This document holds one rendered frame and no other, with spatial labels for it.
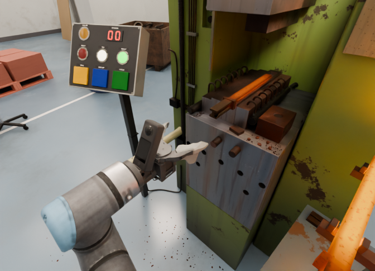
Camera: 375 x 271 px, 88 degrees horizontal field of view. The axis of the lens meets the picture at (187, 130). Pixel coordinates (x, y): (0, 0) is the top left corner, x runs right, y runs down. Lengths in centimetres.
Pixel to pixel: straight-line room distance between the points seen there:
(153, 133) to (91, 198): 17
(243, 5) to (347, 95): 40
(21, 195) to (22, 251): 49
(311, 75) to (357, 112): 40
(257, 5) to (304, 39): 50
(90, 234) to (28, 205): 155
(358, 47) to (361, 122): 22
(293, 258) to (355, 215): 27
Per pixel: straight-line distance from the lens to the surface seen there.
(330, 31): 106
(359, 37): 69
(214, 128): 73
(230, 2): 66
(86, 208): 41
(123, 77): 88
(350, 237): 46
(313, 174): 91
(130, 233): 152
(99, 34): 100
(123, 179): 43
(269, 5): 61
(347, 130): 79
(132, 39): 91
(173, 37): 101
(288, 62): 111
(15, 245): 182
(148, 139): 44
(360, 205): 52
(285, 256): 70
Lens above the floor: 133
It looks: 36 degrees down
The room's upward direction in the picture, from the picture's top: straight up
